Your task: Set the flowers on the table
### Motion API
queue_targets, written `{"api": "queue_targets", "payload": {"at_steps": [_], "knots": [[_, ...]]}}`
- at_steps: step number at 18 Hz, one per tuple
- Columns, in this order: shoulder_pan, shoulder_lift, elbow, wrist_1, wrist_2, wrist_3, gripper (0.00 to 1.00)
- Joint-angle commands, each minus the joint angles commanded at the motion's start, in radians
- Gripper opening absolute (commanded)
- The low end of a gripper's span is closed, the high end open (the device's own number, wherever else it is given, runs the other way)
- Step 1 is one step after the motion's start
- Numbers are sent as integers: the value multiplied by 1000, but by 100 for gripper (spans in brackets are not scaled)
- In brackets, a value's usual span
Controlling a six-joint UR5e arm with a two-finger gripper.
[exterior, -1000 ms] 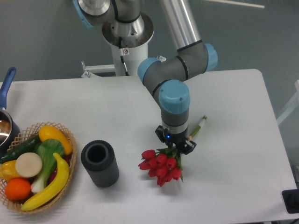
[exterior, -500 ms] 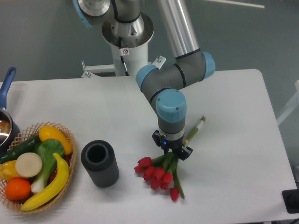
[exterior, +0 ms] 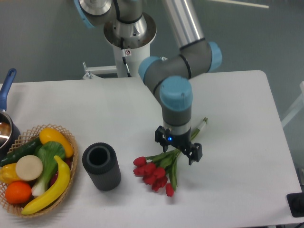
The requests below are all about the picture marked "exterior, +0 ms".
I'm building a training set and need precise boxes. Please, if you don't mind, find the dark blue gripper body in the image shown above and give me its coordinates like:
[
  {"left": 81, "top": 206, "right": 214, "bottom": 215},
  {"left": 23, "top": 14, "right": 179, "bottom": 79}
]
[{"left": 163, "top": 121, "right": 191, "bottom": 150}]

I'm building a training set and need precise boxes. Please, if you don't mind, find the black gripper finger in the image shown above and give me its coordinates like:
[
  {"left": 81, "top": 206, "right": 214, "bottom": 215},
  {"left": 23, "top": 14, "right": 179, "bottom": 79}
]
[
  {"left": 154, "top": 126, "right": 169, "bottom": 152},
  {"left": 181, "top": 142, "right": 202, "bottom": 165}
]

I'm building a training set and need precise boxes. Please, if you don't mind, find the red tulip bouquet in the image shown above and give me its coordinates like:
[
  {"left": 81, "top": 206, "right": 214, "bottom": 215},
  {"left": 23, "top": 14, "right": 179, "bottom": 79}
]
[{"left": 132, "top": 117, "right": 209, "bottom": 198}]

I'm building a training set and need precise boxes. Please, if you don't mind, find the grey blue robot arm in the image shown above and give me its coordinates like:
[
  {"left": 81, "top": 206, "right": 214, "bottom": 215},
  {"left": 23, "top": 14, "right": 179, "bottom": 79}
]
[{"left": 74, "top": 0, "right": 222, "bottom": 163}]

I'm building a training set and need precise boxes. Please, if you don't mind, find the dark grey ribbed vase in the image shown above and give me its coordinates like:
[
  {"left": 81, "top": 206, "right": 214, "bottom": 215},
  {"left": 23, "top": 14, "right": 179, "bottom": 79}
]
[{"left": 82, "top": 142, "right": 121, "bottom": 191}]

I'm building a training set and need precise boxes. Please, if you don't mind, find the red fruit in basket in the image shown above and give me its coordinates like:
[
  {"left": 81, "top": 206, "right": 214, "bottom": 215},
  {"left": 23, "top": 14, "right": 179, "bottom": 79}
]
[{"left": 49, "top": 158, "right": 72, "bottom": 187}]

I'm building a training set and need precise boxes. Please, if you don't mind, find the yellow banana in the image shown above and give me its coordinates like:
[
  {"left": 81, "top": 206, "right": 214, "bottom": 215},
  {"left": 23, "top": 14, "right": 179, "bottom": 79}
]
[{"left": 21, "top": 155, "right": 71, "bottom": 216}]

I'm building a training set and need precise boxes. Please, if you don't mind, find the green bok choy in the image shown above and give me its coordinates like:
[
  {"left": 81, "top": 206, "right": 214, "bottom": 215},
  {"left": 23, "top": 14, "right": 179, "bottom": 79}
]
[{"left": 32, "top": 141, "right": 66, "bottom": 197}]

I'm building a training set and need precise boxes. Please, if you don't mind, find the black device at table edge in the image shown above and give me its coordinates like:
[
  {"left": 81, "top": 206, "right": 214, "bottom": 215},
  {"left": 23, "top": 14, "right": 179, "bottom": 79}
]
[{"left": 286, "top": 192, "right": 304, "bottom": 218}]

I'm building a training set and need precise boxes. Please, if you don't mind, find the yellow squash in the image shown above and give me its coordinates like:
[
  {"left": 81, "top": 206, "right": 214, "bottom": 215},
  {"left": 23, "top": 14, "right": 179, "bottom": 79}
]
[{"left": 39, "top": 128, "right": 74, "bottom": 158}]

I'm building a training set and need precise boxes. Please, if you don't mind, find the woven wicker basket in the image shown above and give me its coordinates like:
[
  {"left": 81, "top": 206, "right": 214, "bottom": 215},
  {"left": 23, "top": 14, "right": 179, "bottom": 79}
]
[{"left": 0, "top": 124, "right": 78, "bottom": 218}]

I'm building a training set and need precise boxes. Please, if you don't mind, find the dark green cucumber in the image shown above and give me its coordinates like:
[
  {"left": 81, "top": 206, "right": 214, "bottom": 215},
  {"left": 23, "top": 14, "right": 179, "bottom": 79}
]
[{"left": 0, "top": 137, "right": 42, "bottom": 167}]

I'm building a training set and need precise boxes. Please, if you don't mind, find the beige round disc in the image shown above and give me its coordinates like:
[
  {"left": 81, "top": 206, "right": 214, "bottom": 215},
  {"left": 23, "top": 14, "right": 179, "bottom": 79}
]
[{"left": 15, "top": 155, "right": 43, "bottom": 181}]

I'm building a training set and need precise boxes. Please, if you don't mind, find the orange fruit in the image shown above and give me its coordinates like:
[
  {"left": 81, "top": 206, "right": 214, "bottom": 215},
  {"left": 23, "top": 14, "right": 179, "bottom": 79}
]
[{"left": 5, "top": 181, "right": 31, "bottom": 204}]

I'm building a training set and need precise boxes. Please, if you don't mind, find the yellow bell pepper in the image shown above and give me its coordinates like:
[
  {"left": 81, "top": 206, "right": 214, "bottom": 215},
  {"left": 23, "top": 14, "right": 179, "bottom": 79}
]
[{"left": 0, "top": 163, "right": 23, "bottom": 184}]

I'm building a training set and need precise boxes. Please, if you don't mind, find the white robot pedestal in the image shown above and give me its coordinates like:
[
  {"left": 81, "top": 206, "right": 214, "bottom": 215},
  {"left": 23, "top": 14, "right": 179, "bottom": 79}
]
[{"left": 112, "top": 44, "right": 150, "bottom": 78}]

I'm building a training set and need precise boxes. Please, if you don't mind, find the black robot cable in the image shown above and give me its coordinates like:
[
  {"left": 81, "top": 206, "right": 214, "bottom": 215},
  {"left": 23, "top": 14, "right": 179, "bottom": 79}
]
[{"left": 120, "top": 37, "right": 132, "bottom": 78}]

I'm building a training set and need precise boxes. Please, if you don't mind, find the white table clamp bracket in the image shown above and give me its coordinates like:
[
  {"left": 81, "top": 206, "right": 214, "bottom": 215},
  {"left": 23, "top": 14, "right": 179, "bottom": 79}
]
[{"left": 82, "top": 62, "right": 117, "bottom": 79}]

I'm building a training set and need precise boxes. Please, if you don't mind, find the white frame at right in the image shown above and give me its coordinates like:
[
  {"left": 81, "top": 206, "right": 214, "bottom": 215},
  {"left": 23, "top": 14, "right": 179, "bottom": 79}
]
[{"left": 281, "top": 81, "right": 304, "bottom": 128}]

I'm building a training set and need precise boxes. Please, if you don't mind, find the blue handled saucepan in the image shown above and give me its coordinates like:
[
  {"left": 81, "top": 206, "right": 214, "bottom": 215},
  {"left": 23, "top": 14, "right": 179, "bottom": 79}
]
[{"left": 0, "top": 68, "right": 20, "bottom": 160}]

